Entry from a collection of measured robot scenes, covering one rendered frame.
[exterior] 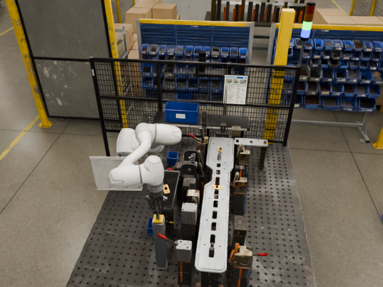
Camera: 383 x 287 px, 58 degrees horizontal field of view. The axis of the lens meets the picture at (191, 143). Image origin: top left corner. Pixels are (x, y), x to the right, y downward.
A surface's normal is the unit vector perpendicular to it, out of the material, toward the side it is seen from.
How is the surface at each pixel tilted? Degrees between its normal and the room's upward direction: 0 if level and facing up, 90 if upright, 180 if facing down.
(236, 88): 90
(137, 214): 0
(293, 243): 0
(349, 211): 0
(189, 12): 90
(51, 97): 90
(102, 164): 90
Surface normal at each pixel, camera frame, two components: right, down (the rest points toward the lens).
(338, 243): 0.00, -0.82
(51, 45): -0.15, 0.59
